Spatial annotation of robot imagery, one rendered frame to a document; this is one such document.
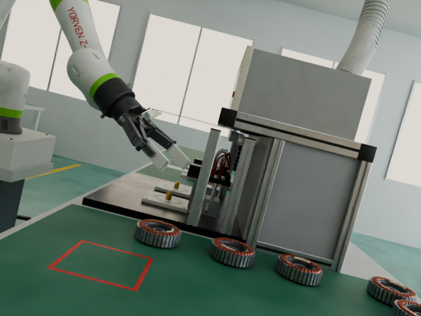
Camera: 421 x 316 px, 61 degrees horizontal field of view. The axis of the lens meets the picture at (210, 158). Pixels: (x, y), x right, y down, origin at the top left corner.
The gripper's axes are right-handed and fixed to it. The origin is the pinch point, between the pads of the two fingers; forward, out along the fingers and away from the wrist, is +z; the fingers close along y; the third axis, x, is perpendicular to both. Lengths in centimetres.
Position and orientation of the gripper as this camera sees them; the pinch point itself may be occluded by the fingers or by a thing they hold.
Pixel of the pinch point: (174, 163)
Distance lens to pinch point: 87.9
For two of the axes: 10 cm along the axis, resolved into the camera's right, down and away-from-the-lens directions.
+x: 6.8, -7.1, -2.1
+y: -3.0, -0.1, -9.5
